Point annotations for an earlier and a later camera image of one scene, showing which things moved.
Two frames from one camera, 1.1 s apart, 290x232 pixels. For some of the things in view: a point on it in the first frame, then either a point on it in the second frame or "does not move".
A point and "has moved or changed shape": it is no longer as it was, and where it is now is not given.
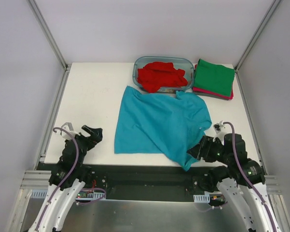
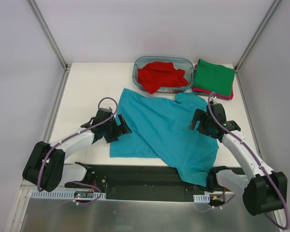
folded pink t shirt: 208,92 does not move
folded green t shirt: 214,78 does not move
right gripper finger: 194,151 → 192,124
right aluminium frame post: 271,9 does not move
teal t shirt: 172,123 has moved or changed shape
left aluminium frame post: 46,31 does not move
